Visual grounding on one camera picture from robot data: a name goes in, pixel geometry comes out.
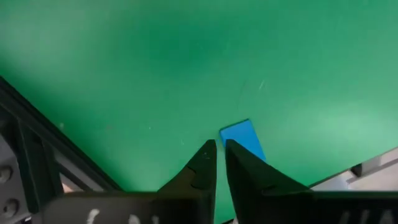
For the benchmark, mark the grey bolted mounting plate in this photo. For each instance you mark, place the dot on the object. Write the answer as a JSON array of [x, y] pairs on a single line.
[[7, 183]]

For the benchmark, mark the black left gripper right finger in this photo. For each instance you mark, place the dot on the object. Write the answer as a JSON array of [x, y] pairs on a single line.
[[245, 177]]

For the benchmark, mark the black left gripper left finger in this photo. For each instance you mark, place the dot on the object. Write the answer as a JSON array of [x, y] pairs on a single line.
[[202, 168]]

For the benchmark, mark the blue rectangular block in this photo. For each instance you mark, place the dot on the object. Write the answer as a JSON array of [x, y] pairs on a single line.
[[241, 133]]

